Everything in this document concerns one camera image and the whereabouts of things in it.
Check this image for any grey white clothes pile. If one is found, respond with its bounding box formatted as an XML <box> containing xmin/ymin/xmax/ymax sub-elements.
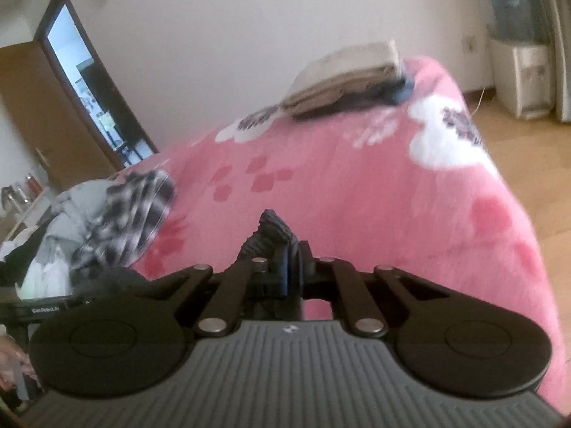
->
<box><xmin>1</xmin><ymin>180</ymin><xmax>115</xmax><ymax>300</ymax></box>

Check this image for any folded beige clothes stack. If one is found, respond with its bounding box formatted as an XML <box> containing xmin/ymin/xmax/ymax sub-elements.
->
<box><xmin>281</xmin><ymin>41</ymin><xmax>415</xmax><ymax>117</ymax></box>

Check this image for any black white plaid garment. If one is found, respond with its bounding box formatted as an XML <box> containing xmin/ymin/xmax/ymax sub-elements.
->
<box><xmin>71</xmin><ymin>169</ymin><xmax>176</xmax><ymax>274</ymax></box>

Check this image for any pink floral blanket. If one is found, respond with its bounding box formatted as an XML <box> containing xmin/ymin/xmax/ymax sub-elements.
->
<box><xmin>135</xmin><ymin>58</ymin><xmax>566</xmax><ymax>404</ymax></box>

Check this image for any brown wooden door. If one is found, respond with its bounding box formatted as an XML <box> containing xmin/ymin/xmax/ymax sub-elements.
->
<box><xmin>1</xmin><ymin>42</ymin><xmax>118</xmax><ymax>189</ymax></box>

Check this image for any white water dispenser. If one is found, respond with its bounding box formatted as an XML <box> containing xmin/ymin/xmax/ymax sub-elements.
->
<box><xmin>490</xmin><ymin>39</ymin><xmax>555</xmax><ymax>120</ymax></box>

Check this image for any grey curtain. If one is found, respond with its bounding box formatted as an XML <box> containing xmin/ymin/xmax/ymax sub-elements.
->
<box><xmin>543</xmin><ymin>0</ymin><xmax>570</xmax><ymax>124</ymax></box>

